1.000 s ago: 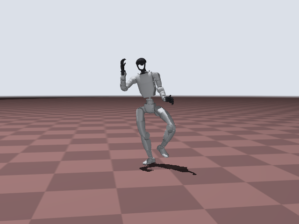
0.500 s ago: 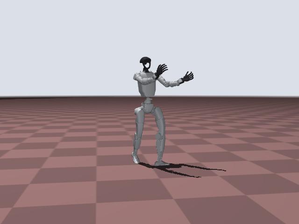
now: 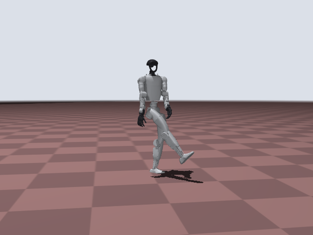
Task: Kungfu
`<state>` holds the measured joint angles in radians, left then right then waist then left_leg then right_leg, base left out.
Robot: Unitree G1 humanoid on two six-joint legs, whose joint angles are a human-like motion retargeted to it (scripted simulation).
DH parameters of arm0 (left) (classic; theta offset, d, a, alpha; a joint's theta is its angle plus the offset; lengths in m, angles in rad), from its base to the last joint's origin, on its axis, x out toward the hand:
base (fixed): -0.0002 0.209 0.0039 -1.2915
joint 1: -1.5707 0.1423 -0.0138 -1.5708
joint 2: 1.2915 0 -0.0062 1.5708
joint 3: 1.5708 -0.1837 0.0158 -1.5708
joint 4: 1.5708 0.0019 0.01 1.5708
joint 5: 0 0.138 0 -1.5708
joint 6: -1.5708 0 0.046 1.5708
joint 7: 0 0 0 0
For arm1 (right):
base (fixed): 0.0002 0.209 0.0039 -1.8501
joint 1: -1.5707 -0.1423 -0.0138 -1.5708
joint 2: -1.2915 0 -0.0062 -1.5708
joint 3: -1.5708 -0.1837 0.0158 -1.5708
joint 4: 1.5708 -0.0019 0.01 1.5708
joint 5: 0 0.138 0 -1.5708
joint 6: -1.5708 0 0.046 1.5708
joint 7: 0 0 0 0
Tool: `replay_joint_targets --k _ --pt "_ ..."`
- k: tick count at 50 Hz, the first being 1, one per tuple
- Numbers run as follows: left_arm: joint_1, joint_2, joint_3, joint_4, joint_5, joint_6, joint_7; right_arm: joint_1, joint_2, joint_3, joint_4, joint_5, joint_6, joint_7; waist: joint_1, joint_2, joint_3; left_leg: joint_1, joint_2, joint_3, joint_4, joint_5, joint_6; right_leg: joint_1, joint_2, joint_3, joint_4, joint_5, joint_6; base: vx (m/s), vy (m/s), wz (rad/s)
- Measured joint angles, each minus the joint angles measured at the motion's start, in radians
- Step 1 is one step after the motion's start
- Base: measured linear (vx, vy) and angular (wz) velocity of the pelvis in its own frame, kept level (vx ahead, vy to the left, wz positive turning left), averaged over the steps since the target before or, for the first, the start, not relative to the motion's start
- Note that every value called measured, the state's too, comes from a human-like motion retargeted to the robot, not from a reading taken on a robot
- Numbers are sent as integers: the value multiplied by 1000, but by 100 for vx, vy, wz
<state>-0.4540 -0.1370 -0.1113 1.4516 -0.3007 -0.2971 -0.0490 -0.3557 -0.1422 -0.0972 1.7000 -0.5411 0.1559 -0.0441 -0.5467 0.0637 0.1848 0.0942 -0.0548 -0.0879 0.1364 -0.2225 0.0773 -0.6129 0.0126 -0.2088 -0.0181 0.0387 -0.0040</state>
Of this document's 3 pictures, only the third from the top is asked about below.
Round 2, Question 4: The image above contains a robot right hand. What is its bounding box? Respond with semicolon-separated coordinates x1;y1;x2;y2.
137;109;146;127

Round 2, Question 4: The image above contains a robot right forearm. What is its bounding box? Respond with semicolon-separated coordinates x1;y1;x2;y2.
139;92;146;113

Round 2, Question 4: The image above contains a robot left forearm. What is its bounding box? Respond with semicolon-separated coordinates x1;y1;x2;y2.
163;96;169;109

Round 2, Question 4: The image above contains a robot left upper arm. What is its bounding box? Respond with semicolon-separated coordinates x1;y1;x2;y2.
161;76;168;96

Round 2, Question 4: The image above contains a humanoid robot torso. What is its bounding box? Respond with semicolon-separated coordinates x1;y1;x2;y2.
144;74;162;114

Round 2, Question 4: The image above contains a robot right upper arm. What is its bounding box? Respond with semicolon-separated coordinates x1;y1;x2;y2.
137;76;147;98

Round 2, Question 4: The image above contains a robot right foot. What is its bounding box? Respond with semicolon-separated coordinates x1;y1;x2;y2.
179;151;194;164

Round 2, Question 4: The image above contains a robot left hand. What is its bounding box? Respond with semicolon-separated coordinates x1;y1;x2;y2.
166;104;172;119

